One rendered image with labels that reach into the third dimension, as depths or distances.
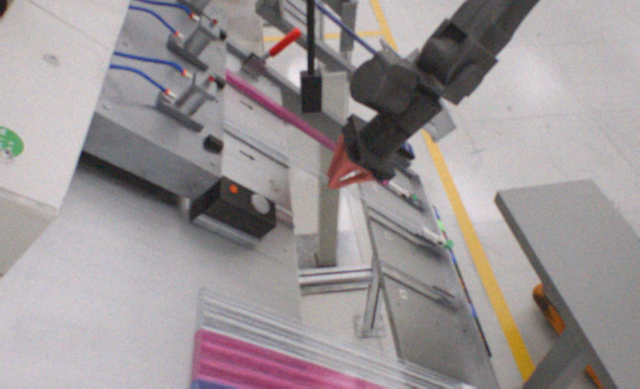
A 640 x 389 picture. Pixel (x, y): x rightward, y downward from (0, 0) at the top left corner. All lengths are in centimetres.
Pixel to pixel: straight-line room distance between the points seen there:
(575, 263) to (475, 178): 103
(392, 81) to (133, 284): 37
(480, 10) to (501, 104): 196
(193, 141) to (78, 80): 12
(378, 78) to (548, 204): 76
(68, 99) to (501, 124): 221
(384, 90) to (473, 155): 168
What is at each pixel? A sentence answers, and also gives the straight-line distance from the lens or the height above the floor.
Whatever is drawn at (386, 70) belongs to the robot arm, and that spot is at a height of 115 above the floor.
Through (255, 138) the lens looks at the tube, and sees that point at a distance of 67.
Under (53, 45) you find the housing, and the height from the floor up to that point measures 127.
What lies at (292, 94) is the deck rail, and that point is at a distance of 87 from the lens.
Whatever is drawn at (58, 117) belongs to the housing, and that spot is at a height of 125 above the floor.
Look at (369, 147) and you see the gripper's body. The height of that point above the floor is 102.
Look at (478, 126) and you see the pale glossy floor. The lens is 243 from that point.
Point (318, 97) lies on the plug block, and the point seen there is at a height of 118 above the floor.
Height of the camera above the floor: 148
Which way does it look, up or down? 45 degrees down
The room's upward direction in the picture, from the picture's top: straight up
